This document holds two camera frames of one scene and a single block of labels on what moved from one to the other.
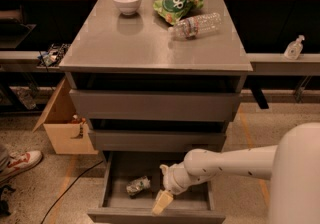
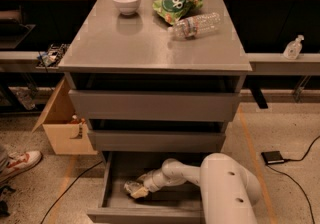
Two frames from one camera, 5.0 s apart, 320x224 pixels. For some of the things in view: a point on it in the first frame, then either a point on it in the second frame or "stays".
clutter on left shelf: x=53 y=56 stays
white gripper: x=174 y=179 to x=154 y=181
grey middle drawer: x=159 y=140 stays
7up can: x=137 y=185 stays
